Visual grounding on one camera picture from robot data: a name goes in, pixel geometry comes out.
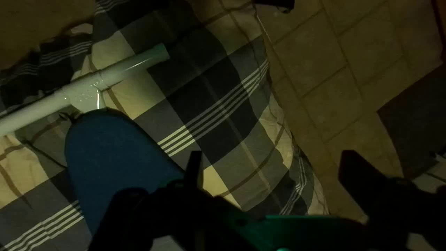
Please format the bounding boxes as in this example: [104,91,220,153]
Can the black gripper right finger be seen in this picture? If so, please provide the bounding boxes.
[337,150,446,251]

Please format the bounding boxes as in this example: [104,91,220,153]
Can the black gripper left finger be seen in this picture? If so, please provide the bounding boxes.
[87,150,255,251]

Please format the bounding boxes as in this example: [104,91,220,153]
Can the blue ironing board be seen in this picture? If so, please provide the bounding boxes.
[62,108,186,236]

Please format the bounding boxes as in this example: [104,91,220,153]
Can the dark floor rug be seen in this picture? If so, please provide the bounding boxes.
[374,62,446,180]

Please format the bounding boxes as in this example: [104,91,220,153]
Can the plaid bed comforter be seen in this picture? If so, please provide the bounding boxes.
[0,0,328,251]

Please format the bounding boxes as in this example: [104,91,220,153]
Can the white iron power cord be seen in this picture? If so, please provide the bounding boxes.
[0,44,171,137]

